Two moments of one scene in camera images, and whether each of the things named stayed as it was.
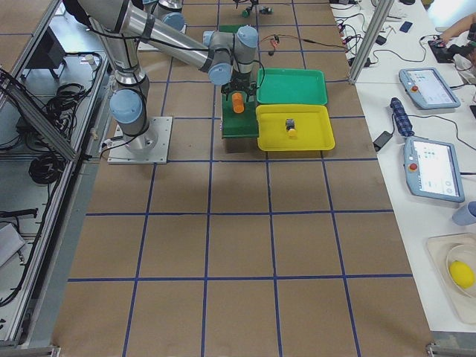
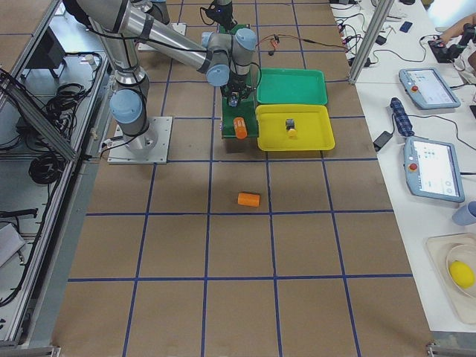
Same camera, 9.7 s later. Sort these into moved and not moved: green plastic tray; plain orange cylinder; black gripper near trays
Moved: plain orange cylinder
Not moved: black gripper near trays; green plastic tray
